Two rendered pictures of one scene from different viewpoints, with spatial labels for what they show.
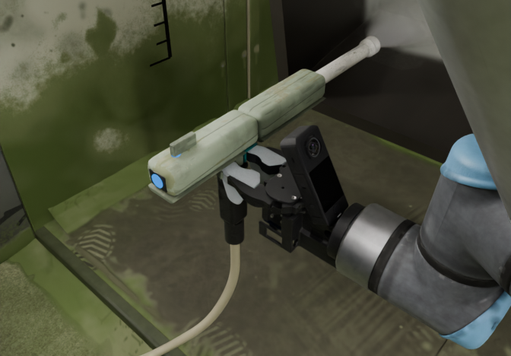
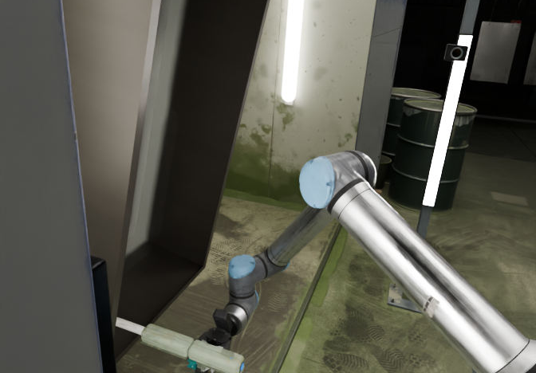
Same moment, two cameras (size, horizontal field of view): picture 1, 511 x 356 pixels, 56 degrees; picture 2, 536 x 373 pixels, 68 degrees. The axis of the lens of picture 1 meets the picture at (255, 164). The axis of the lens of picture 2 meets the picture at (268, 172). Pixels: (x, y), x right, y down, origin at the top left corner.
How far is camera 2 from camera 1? 1.24 m
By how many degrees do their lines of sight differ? 94
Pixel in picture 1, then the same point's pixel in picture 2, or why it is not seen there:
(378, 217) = (232, 308)
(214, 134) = (213, 349)
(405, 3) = not seen: hidden behind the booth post
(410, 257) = (245, 304)
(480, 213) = (255, 272)
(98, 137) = not seen: outside the picture
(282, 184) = (219, 337)
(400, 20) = not seen: hidden behind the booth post
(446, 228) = (251, 284)
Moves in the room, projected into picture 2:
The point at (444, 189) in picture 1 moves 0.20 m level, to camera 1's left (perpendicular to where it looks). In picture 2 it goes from (246, 278) to (268, 318)
